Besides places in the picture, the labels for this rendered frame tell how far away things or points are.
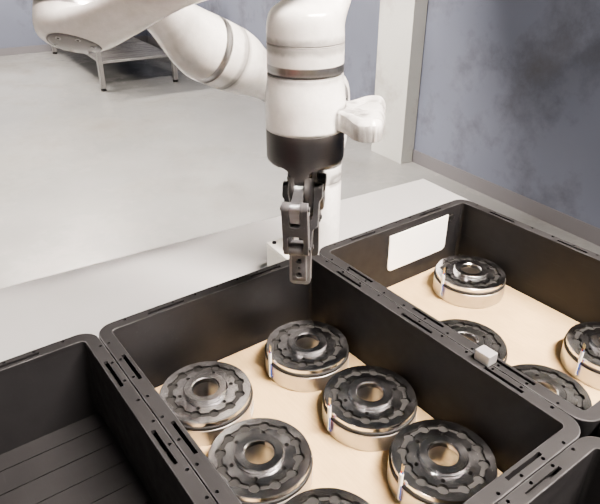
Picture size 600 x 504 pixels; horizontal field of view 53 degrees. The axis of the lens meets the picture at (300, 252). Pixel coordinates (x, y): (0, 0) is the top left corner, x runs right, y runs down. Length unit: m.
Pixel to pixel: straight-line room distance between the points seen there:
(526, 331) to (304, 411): 0.34
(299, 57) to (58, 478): 0.47
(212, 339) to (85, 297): 0.48
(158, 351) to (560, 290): 0.55
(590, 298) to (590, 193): 2.18
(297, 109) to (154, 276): 0.74
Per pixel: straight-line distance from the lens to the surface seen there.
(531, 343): 0.85
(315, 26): 0.53
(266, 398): 0.72
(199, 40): 0.82
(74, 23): 0.70
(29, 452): 0.72
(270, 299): 0.77
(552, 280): 0.92
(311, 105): 0.54
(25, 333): 1.13
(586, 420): 0.60
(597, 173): 3.03
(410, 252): 0.92
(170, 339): 0.72
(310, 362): 0.71
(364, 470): 0.65
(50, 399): 0.70
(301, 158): 0.55
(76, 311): 1.16
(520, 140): 3.25
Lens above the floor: 1.32
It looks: 29 degrees down
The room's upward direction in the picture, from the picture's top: straight up
